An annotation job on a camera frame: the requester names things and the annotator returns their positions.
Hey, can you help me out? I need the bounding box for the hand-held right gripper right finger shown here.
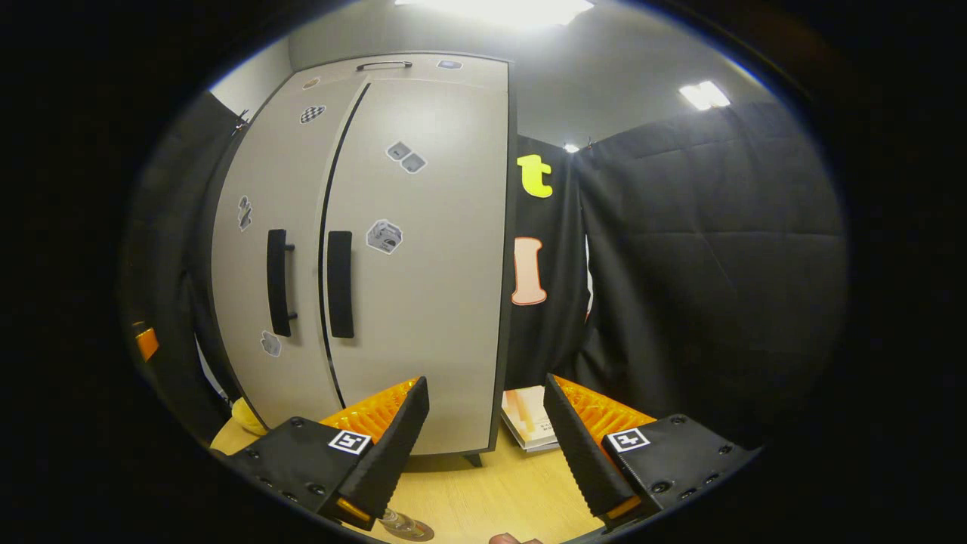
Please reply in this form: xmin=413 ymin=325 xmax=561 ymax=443
xmin=542 ymin=373 xmax=760 ymax=530

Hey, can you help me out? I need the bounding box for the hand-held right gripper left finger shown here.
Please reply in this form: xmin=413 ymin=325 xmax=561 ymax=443
xmin=225 ymin=376 xmax=430 ymax=531

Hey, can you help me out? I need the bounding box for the clear glass bottle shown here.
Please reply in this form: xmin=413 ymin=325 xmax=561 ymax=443
xmin=378 ymin=508 xmax=424 ymax=539

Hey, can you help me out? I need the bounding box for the grey cabinet door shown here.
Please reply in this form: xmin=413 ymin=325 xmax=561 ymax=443
xmin=210 ymin=79 xmax=371 ymax=431
xmin=321 ymin=76 xmax=509 ymax=456

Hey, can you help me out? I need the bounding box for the grey cabinet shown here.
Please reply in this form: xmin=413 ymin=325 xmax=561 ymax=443
xmin=189 ymin=51 xmax=520 ymax=469

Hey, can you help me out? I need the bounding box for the grey cabinet drawer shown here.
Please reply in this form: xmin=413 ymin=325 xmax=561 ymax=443
xmin=291 ymin=53 xmax=511 ymax=95

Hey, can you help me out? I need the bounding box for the stack of white booklets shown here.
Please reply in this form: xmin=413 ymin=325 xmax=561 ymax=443
xmin=501 ymin=385 xmax=564 ymax=453

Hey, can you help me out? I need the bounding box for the yellow sponge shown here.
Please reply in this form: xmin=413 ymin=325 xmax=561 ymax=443
xmin=230 ymin=397 xmax=269 ymax=437

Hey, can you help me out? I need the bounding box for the large ceiling light panel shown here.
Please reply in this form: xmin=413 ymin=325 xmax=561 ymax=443
xmin=393 ymin=0 xmax=598 ymax=31

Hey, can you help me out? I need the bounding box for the black left door handle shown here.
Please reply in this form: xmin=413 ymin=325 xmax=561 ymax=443
xmin=266 ymin=228 xmax=297 ymax=338

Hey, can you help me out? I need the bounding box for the black door handle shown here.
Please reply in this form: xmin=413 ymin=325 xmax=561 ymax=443
xmin=266 ymin=228 xmax=297 ymax=338
xmin=326 ymin=230 xmax=356 ymax=339

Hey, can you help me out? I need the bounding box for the black right door handle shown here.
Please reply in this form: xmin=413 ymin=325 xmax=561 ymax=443
xmin=326 ymin=230 xmax=356 ymax=339

